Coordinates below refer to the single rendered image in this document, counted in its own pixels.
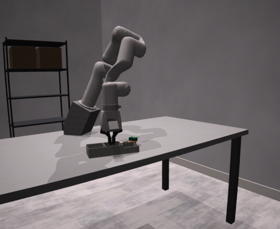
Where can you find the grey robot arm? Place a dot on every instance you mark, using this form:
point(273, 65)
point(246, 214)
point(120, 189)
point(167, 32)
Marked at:
point(124, 45)

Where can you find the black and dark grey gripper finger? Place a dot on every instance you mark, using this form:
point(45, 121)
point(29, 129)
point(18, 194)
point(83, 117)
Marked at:
point(108, 135)
point(114, 135)

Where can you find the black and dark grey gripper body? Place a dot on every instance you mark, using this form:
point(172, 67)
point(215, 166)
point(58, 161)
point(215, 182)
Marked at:
point(109, 115)

